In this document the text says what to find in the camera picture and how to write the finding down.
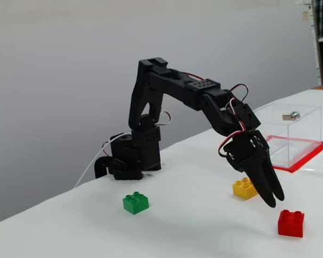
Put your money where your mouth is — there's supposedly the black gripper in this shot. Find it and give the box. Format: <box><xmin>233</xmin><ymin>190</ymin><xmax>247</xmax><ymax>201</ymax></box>
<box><xmin>223</xmin><ymin>129</ymin><xmax>285</xmax><ymax>209</ymax></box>

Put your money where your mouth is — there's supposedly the red lego brick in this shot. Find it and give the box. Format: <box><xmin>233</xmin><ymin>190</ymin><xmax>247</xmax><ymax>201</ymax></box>
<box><xmin>277</xmin><ymin>209</ymin><xmax>306</xmax><ymax>238</ymax></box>

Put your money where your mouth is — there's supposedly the yellow lego brick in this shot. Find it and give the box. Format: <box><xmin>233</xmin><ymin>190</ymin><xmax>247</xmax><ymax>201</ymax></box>
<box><xmin>231</xmin><ymin>177</ymin><xmax>259</xmax><ymax>200</ymax></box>

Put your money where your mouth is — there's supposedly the transparent plastic box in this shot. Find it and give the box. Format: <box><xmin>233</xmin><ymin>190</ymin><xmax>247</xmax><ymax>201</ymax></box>
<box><xmin>254</xmin><ymin>103</ymin><xmax>322</xmax><ymax>170</ymax></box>

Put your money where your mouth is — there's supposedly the silver box lock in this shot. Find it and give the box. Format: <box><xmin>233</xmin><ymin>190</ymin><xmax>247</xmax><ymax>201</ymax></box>
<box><xmin>282</xmin><ymin>110</ymin><xmax>301</xmax><ymax>122</ymax></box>

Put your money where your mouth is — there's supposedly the green lego brick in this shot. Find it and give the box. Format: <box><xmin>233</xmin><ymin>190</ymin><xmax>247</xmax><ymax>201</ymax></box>
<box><xmin>122</xmin><ymin>191</ymin><xmax>150</xmax><ymax>216</ymax></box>

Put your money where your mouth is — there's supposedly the red tape rectangle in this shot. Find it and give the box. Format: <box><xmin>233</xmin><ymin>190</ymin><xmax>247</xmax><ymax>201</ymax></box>
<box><xmin>265</xmin><ymin>134</ymin><xmax>323</xmax><ymax>174</ymax></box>

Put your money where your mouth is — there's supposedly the black table clamp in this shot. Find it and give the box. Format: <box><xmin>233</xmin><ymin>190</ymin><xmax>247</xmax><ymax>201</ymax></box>
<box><xmin>94</xmin><ymin>155</ymin><xmax>116</xmax><ymax>180</ymax></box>

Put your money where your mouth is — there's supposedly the white red gripper servo wire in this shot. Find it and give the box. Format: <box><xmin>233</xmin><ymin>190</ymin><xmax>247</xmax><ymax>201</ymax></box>
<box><xmin>217</xmin><ymin>97</ymin><xmax>249</xmax><ymax>160</ymax></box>

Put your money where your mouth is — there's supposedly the looped red black servo wire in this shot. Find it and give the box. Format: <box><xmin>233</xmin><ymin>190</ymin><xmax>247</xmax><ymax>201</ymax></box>
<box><xmin>229</xmin><ymin>84</ymin><xmax>250</xmax><ymax>103</ymax></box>

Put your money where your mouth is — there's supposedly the short red white servo wire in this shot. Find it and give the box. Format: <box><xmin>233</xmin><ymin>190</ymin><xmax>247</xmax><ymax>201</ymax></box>
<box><xmin>158</xmin><ymin>111</ymin><xmax>173</xmax><ymax>127</ymax></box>

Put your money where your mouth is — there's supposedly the long red black servo wire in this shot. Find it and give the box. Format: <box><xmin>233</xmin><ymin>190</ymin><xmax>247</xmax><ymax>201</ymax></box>
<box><xmin>182</xmin><ymin>71</ymin><xmax>206</xmax><ymax>82</ymax></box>

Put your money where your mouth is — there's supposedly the white cable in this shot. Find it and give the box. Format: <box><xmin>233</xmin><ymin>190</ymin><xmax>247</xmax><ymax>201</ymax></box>
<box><xmin>74</xmin><ymin>132</ymin><xmax>133</xmax><ymax>189</ymax></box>

